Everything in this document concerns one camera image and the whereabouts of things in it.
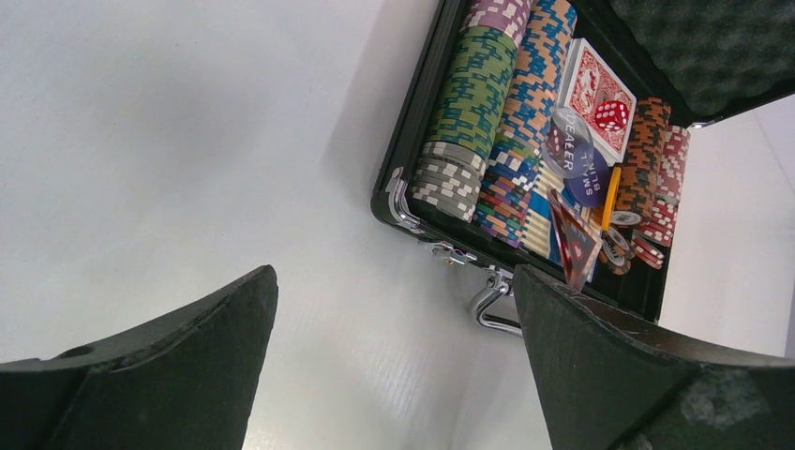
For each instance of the red playing card deck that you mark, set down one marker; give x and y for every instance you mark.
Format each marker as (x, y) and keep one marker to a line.
(587, 82)

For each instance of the blue small blind button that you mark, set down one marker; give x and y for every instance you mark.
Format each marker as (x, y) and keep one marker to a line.
(591, 188)

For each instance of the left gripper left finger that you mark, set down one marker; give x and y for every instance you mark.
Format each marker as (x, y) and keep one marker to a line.
(184, 380)

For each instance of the orange chip stack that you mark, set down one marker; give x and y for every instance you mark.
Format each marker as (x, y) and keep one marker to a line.
(641, 163)

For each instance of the red white chip stack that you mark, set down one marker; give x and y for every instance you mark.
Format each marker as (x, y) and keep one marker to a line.
(665, 202)

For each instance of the red dice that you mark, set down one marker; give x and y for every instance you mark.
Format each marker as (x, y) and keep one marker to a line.
(611, 115)

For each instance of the clear dealer button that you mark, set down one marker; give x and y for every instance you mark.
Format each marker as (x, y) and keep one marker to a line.
(568, 148)

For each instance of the blue striped card box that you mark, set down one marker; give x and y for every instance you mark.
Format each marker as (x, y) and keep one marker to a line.
(537, 233)

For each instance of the mixed chip stack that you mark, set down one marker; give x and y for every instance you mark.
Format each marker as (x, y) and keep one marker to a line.
(464, 122)
(506, 189)

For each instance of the orange big blind button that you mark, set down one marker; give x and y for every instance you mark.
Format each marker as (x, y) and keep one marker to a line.
(611, 197)

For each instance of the red triangular all-in button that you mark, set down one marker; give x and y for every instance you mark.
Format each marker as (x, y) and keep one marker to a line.
(578, 243)

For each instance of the black aluminium poker case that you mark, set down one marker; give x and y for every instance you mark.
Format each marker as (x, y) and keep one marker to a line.
(709, 60)

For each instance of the orange black poker chip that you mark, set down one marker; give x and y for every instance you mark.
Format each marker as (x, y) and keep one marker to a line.
(616, 253)

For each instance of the red poker chip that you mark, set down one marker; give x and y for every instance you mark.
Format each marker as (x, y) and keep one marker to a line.
(647, 252)

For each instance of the left mixed chip stack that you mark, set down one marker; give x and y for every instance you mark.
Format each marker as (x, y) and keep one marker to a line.
(464, 122)

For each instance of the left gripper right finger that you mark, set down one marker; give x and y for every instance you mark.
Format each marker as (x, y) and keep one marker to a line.
(609, 380)

